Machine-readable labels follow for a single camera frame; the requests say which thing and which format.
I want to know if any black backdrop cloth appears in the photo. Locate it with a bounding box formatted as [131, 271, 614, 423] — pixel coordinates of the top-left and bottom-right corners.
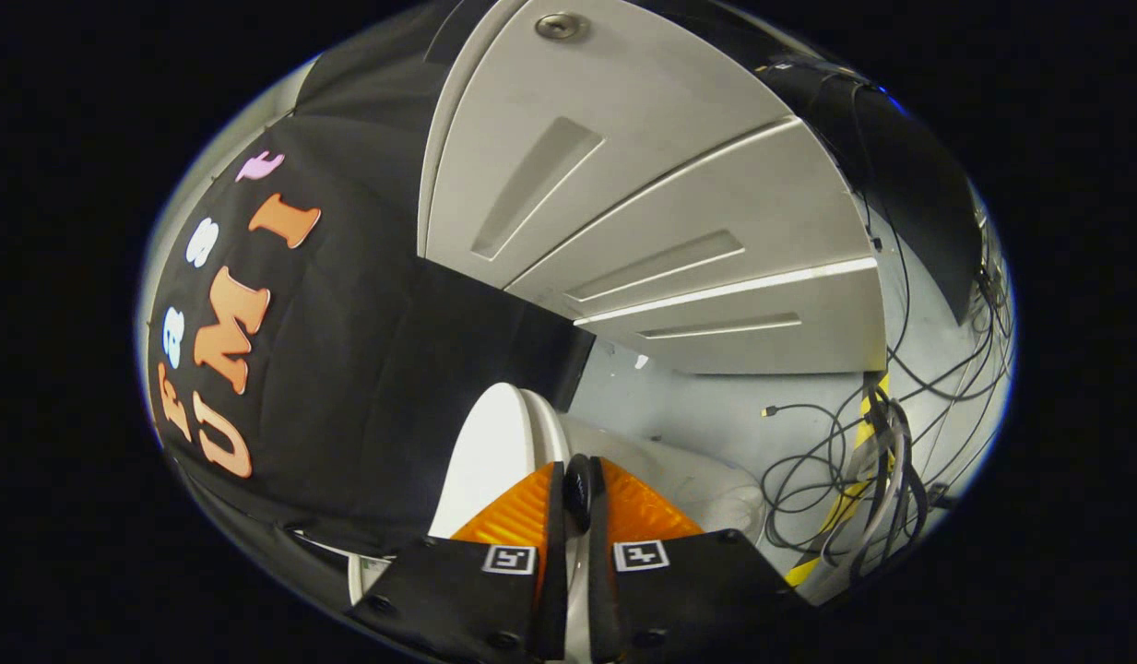
[144, 0, 598, 614]

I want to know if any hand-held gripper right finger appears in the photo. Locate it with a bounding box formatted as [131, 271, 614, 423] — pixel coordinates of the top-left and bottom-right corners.
[586, 456, 813, 664]

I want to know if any white toilet lid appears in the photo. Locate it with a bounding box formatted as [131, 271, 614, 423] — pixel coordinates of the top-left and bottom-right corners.
[428, 382, 593, 545]

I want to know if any yellow black floor tape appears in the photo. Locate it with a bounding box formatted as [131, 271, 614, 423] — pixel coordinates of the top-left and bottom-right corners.
[785, 369, 892, 588]

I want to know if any bundle of black cables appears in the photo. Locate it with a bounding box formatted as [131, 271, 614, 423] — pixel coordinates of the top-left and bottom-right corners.
[760, 212, 1013, 584]

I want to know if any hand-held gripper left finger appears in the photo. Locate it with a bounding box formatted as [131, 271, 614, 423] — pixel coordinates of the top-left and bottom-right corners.
[345, 461, 570, 664]

